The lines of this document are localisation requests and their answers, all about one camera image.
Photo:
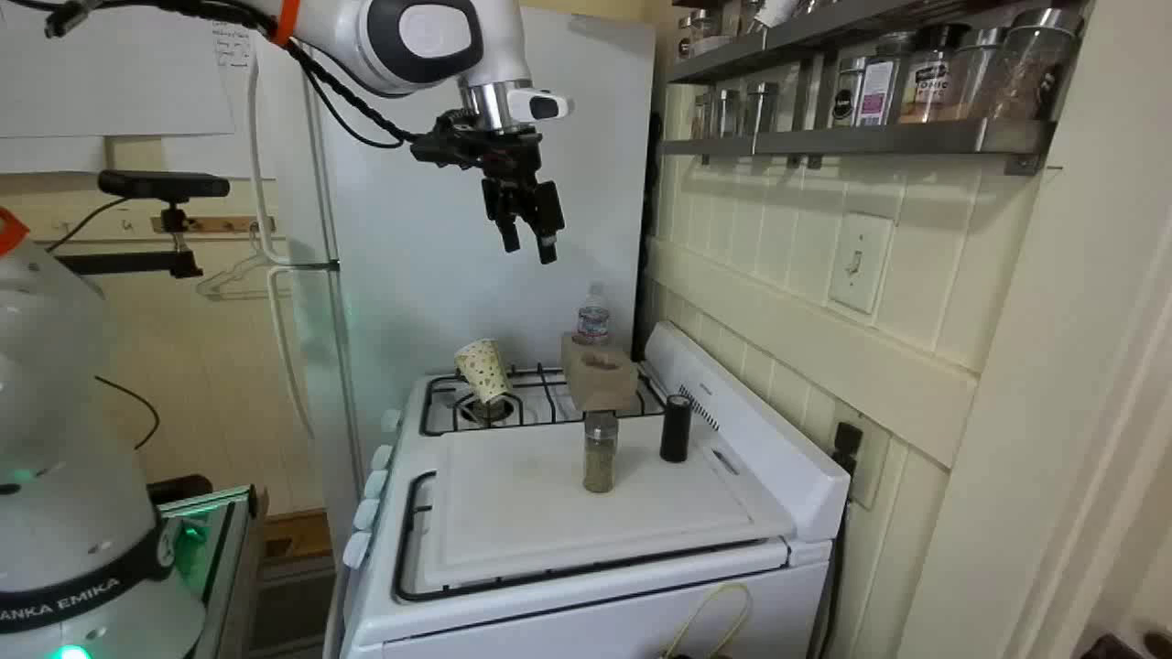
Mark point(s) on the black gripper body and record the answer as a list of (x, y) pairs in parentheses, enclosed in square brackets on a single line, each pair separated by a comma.
[(517, 186)]

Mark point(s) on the glass salt cellar silver lid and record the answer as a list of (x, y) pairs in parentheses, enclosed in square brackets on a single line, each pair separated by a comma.
[(597, 464)]

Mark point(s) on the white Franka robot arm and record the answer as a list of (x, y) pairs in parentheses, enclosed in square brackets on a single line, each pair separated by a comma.
[(343, 30)]

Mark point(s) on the clear plastic water bottle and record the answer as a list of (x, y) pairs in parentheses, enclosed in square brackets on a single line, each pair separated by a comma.
[(594, 319)]

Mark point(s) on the white refrigerator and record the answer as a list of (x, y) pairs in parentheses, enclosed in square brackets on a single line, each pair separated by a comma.
[(414, 268)]

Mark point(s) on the black stove burner grate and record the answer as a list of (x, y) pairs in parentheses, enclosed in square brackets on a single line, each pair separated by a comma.
[(536, 397)]

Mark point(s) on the black cylindrical shaker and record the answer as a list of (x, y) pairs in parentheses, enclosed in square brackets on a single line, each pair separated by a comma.
[(677, 427)]

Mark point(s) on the white plastic cutting board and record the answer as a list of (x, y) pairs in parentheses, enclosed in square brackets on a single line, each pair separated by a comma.
[(586, 516)]

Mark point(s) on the white cutting board mat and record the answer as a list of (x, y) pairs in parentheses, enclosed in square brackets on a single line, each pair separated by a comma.
[(414, 538)]

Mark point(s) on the white gas stove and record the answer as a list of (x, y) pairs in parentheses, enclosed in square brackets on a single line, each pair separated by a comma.
[(756, 490)]

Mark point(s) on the spice jar with pale label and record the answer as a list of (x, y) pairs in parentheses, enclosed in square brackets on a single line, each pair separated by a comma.
[(868, 98)]

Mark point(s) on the glass spice jar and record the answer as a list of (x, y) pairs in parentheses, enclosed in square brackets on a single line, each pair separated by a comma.
[(940, 74), (1032, 69)]

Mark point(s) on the metal robot control box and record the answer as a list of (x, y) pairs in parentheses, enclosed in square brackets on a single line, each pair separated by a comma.
[(214, 552)]

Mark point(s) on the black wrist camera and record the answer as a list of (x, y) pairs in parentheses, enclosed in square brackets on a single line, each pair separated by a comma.
[(450, 142)]

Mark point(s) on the cream wall light switch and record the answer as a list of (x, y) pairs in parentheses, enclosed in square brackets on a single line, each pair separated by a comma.
[(860, 266)]

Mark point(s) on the steel wall spice rack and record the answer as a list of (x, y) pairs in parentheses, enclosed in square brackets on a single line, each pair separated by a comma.
[(856, 136)]

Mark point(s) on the black stereo camera on stand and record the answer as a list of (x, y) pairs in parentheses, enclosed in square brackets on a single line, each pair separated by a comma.
[(166, 186)]

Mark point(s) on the wall outlet with black plug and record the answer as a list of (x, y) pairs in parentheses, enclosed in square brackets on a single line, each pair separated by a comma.
[(846, 446)]

